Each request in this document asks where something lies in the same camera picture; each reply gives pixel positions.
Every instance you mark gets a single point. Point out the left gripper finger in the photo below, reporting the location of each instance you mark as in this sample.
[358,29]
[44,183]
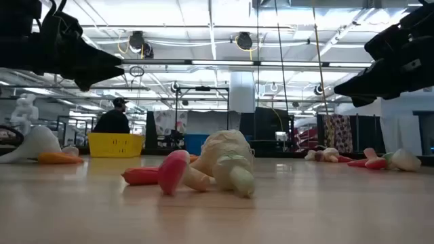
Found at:
[91,72]
[78,51]

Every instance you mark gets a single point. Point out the floral patterned cloth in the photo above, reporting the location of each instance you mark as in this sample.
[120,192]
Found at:
[166,122]

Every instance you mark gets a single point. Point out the black folding screen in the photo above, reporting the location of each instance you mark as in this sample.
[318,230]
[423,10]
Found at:
[366,132]

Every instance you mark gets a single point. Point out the small white garlic bulb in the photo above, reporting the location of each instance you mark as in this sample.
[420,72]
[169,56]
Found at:
[309,156]

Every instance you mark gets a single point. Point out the pale brown mushroom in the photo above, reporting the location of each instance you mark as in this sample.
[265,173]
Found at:
[70,150]

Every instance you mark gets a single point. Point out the orange pepper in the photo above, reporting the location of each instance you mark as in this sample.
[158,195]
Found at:
[357,163]
[193,158]

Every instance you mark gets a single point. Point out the brown patterned cloth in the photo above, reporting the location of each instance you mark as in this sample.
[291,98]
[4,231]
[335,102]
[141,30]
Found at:
[339,132]

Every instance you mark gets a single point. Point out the blue plastic basket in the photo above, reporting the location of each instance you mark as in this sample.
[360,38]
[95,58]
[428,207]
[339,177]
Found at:
[196,144]

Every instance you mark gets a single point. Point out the black partition panel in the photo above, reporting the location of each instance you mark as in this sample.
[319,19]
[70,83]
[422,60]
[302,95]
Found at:
[268,122]

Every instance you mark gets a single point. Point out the black metal gantry frame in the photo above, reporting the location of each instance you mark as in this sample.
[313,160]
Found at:
[202,88]

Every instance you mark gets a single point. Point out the red striped cloth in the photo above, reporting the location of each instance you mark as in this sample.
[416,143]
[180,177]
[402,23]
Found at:
[306,139]

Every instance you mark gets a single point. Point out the white humanoid robot figure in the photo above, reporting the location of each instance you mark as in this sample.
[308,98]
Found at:
[24,112]

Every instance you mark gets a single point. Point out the red pepper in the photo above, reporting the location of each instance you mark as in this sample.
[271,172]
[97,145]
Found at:
[140,176]
[344,159]

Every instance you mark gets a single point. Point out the narrow black panel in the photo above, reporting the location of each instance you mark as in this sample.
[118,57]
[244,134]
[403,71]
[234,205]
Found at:
[151,130]

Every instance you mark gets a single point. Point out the white curtain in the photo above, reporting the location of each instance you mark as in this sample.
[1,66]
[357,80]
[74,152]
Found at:
[400,135]

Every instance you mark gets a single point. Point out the red cap mushroom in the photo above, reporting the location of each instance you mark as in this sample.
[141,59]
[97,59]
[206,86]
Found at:
[173,173]
[376,164]

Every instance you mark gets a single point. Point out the large white garlic bulb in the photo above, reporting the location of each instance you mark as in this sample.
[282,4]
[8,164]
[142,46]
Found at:
[37,142]

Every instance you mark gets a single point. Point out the white round column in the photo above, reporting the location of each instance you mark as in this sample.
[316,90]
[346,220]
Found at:
[242,91]

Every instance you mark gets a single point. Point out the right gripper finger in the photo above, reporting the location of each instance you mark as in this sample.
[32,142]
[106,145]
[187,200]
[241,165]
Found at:
[390,71]
[369,96]

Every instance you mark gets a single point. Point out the black shelf frame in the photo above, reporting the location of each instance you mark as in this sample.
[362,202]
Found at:
[78,117]

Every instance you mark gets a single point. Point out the small black ceiling reel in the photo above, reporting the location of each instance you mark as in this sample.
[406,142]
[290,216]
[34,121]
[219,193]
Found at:
[175,87]
[318,89]

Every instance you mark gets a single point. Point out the long LED light bar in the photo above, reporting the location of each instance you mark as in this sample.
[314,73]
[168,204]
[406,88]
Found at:
[220,62]

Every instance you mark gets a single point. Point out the orange carrot toy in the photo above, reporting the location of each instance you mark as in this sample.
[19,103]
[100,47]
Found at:
[57,158]

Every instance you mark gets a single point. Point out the person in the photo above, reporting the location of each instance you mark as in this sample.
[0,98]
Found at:
[112,122]

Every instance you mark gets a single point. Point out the brown cap mushroom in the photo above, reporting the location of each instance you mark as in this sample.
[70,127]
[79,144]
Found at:
[318,156]

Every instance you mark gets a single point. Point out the yellow plastic basket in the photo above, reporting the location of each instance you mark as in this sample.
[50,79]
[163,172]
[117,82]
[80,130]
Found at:
[115,145]

